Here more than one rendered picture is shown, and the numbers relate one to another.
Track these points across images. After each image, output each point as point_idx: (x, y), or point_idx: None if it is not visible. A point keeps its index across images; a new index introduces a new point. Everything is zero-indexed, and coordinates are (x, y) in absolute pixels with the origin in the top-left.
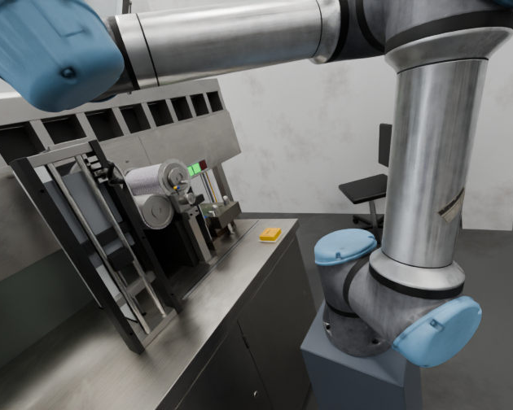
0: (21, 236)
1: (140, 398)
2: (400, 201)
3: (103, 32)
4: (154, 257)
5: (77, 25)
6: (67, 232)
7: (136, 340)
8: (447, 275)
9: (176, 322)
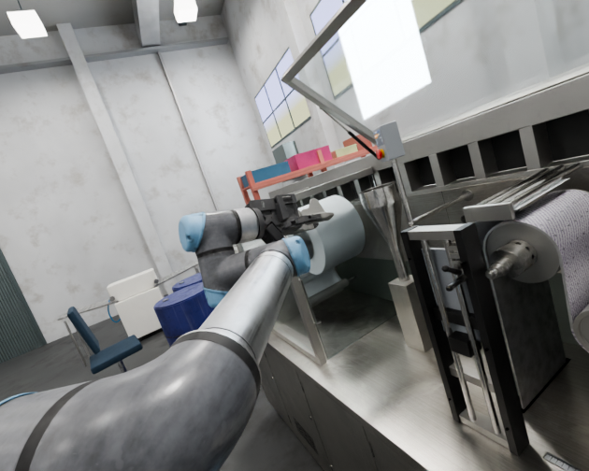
0: None
1: (407, 429)
2: None
3: (210, 298)
4: (495, 378)
5: (206, 297)
6: (420, 294)
7: (452, 408)
8: None
9: (493, 450)
